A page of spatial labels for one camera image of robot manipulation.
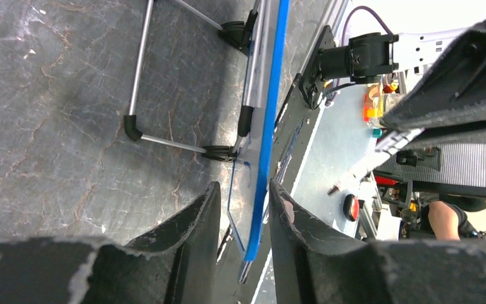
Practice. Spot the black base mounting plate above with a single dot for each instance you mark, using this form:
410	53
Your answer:
294	126

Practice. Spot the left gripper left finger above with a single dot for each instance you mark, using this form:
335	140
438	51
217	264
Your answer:
181	252

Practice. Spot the blue framed whiteboard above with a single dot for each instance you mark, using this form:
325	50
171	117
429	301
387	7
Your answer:
261	38

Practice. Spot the person in background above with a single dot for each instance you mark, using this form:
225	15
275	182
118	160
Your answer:
445	218

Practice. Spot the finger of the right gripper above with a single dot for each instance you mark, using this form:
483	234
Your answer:
449	103

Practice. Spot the white marker pen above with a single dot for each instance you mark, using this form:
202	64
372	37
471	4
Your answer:
350	178

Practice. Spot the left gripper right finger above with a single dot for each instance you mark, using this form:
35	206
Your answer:
313	262

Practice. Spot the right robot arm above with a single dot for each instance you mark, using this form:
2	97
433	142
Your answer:
366	58

